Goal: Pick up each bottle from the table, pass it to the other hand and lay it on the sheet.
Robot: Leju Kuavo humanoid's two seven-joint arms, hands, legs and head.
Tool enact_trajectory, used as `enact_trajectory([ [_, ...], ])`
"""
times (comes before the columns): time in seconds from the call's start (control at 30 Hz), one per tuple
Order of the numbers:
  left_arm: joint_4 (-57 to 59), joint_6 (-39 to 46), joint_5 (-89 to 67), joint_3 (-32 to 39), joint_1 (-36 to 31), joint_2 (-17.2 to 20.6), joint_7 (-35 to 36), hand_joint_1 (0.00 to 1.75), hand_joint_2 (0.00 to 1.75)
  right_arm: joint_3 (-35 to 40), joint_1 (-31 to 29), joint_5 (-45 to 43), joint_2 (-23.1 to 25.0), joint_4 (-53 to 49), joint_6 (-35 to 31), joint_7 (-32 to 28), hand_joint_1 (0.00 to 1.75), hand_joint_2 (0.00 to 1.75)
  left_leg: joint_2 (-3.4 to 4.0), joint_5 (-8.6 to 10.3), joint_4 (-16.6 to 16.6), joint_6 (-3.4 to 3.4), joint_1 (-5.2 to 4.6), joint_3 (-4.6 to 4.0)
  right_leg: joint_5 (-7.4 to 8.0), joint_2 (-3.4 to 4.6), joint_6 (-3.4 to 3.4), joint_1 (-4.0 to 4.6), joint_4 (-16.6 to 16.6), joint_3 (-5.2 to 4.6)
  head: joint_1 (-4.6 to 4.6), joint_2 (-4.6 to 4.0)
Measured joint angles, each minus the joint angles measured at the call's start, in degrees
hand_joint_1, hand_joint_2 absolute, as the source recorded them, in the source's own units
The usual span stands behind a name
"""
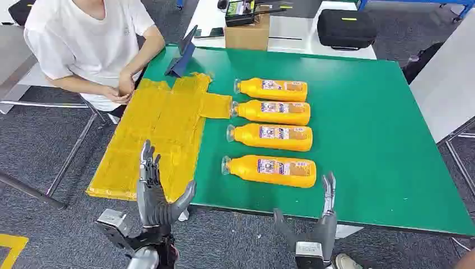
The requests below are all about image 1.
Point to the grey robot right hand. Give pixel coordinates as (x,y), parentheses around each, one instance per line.
(326,230)

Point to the person's right hand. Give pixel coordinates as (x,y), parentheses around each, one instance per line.
(117,95)

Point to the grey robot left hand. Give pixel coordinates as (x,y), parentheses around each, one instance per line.
(150,200)

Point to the person's left hand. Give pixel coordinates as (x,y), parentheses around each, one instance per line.
(127,83)

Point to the orange drink bottle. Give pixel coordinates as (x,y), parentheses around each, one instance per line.
(274,137)
(272,171)
(274,112)
(272,89)

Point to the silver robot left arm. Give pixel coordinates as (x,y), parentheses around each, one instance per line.
(148,256)

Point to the white table leg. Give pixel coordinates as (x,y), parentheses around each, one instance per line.
(183,216)

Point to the white shoe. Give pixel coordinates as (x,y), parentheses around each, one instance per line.
(347,261)

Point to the yellow sheet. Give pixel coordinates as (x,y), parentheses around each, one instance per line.
(163,122)

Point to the tablet in blue case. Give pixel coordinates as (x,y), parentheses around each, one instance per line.
(183,55)

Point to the person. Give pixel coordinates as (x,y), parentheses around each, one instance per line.
(85,33)

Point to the green table mat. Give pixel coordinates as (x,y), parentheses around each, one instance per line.
(363,141)

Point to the black phone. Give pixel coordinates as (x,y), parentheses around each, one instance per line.
(211,32)

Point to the black chair back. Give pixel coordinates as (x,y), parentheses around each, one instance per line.
(20,11)

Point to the brown cardboard box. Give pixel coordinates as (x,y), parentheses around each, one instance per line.
(246,36)

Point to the black remote controller with antennas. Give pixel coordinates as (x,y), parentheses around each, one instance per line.
(239,11)

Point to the yellow floor tape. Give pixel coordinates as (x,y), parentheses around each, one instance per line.
(13,248)

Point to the black pen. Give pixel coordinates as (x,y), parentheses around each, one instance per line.
(285,38)

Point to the white table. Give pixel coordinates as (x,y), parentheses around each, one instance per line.
(297,26)

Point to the grey side table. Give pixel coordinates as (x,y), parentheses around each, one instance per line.
(445,81)

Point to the black bag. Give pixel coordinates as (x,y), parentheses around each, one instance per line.
(421,61)

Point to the black hard carry case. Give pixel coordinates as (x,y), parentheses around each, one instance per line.
(347,29)

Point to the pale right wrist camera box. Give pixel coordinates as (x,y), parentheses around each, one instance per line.
(308,254)

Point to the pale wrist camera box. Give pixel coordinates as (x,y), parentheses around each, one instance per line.
(111,221)
(308,254)

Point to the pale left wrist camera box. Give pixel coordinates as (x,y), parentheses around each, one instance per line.
(111,221)

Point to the grey metal bench frame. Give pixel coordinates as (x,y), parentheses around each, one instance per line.
(70,148)

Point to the blue metal frame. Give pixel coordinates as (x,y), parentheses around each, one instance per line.
(415,3)

